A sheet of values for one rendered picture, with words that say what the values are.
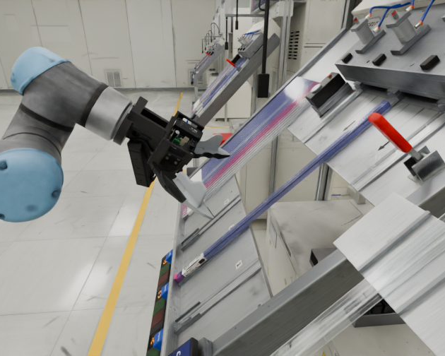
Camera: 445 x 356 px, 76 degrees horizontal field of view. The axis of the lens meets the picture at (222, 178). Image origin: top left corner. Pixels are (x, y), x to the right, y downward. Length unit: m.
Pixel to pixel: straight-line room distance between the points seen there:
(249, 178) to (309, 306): 1.54
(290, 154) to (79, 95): 1.58
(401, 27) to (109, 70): 9.08
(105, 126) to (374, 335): 0.65
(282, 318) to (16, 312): 1.55
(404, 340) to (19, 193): 0.72
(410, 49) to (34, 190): 0.53
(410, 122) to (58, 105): 0.50
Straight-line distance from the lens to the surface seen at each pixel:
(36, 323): 1.72
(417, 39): 0.55
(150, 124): 0.44
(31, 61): 0.49
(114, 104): 0.46
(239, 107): 5.08
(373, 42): 0.64
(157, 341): 0.57
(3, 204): 0.36
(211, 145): 0.54
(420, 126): 0.48
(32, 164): 0.34
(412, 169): 0.39
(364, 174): 0.45
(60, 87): 0.47
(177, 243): 0.71
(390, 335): 0.76
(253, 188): 1.93
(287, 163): 1.92
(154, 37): 9.14
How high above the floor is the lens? 1.16
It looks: 24 degrees down
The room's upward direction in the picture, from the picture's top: straight up
